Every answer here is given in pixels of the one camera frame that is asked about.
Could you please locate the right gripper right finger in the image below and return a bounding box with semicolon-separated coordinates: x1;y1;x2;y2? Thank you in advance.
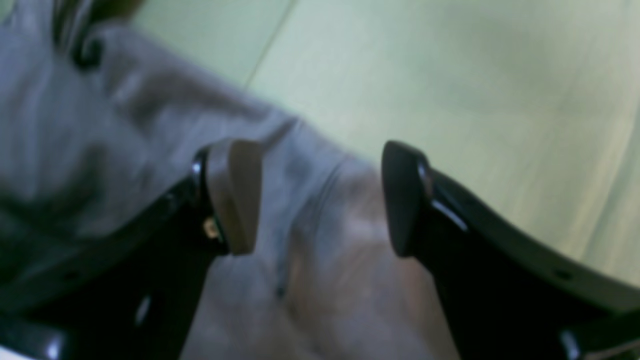
382;141;640;360

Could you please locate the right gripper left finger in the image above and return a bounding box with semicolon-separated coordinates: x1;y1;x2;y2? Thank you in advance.
1;139;263;360

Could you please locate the grey t-shirt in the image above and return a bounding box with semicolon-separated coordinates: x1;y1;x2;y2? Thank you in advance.
1;0;459;360

